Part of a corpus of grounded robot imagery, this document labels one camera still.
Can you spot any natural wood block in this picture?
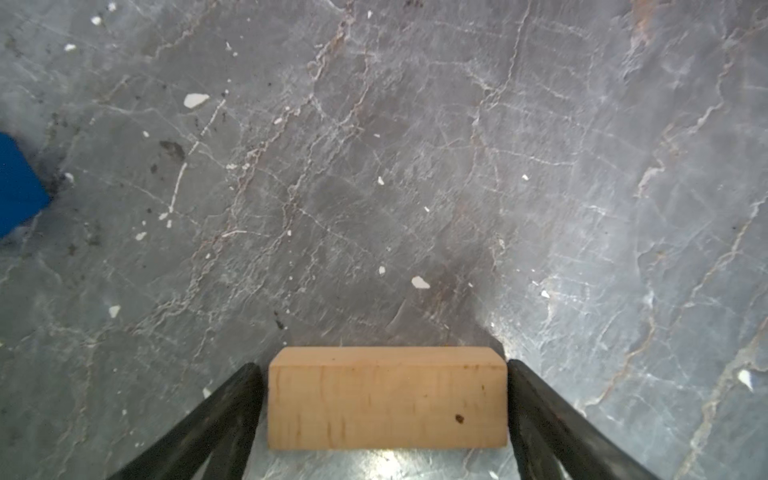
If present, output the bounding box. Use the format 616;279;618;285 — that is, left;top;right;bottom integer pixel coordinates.
267;346;508;450

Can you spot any blue small cube block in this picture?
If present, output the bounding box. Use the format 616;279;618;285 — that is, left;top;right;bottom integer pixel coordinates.
0;133;51;237

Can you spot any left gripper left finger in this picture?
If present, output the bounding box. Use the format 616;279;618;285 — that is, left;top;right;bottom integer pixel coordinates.
111;363;264;479

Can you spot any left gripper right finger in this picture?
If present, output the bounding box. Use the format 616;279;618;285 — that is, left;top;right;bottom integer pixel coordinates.
507;360;656;479

